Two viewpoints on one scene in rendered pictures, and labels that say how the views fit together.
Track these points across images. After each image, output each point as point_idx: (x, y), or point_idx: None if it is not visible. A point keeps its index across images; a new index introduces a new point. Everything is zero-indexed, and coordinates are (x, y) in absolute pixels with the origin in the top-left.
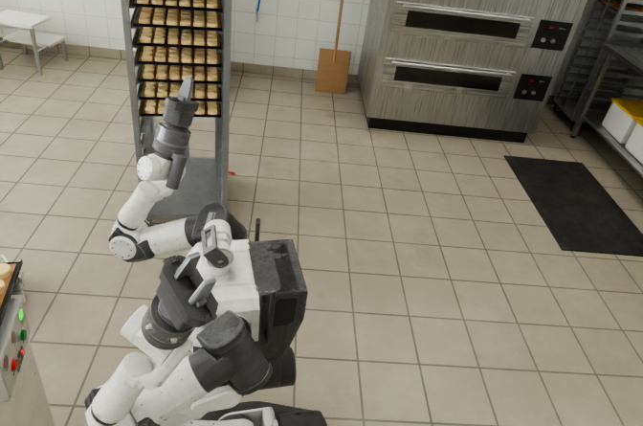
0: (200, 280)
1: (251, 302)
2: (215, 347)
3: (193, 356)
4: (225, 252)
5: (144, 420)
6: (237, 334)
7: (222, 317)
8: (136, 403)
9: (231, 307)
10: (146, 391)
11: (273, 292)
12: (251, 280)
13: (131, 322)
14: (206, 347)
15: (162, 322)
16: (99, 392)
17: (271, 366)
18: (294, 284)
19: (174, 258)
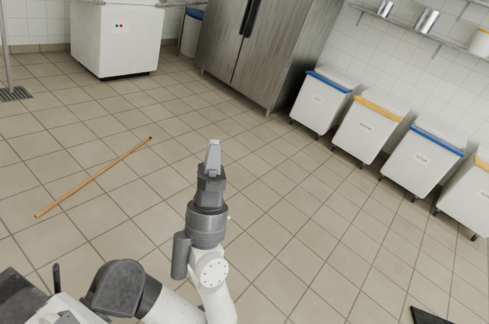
0: (201, 170)
1: (64, 298)
2: (144, 271)
3: (151, 298)
4: (55, 314)
5: (201, 307)
6: (126, 258)
7: (104, 303)
8: (201, 319)
9: (84, 311)
10: (191, 317)
11: (58, 263)
12: (30, 323)
13: (223, 258)
14: (144, 286)
15: (223, 204)
16: (232, 313)
17: (100, 266)
18: (6, 282)
19: (211, 180)
